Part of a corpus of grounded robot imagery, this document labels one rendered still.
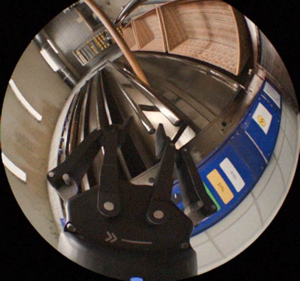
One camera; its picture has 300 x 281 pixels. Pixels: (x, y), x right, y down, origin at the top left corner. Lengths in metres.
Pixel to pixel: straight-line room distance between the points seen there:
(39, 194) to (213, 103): 1.55
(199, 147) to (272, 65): 0.46
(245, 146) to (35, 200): 1.50
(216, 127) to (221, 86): 0.19
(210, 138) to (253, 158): 0.14
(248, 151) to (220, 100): 0.21
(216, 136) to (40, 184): 1.49
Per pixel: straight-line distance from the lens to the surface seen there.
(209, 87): 0.44
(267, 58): 0.49
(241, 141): 0.28
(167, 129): 0.24
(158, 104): 0.24
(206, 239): 0.32
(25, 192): 1.33
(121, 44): 0.43
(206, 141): 0.29
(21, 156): 1.46
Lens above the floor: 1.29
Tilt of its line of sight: 2 degrees up
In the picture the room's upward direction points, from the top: 125 degrees counter-clockwise
